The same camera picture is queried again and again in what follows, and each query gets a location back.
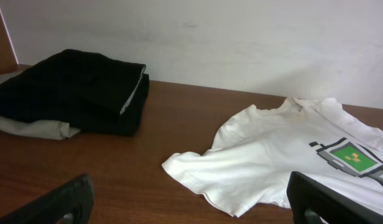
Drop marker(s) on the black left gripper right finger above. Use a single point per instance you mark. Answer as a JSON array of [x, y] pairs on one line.
[[312, 202]]

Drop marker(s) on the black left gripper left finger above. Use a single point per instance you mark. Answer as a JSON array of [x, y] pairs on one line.
[[71, 202]]

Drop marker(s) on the white graphic t-shirt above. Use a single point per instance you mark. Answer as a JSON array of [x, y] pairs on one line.
[[255, 151]]

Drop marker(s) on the folded beige garment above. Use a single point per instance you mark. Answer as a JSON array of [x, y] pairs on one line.
[[44, 129]]

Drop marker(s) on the folded black garment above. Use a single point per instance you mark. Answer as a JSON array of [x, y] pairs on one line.
[[89, 91]]

